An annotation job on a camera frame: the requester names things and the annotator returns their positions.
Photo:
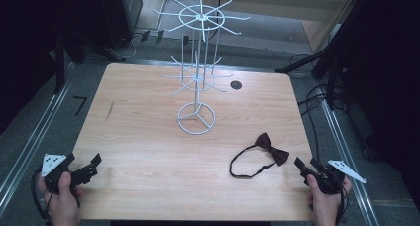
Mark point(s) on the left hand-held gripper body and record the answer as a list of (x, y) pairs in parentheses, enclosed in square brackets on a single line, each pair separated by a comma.
[(52, 163)]

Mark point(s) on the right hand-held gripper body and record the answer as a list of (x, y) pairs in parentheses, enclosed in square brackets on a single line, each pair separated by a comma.
[(333, 178)]

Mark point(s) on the dark red bow tie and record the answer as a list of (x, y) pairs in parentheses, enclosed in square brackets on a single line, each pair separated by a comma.
[(280, 155)]

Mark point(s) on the person's right hand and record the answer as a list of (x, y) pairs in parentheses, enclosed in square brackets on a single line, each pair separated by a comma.
[(325, 203)]

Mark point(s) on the person's left hand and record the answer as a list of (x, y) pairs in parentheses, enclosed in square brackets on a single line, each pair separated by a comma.
[(62, 203)]

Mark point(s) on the black tripod stand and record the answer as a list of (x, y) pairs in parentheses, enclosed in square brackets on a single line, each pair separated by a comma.
[(325, 64)]

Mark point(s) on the dark cabinet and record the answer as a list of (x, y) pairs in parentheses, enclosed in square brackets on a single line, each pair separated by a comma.
[(115, 14)]

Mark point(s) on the metal floor rail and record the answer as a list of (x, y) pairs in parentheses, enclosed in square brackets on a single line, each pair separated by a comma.
[(33, 136), (343, 146)]

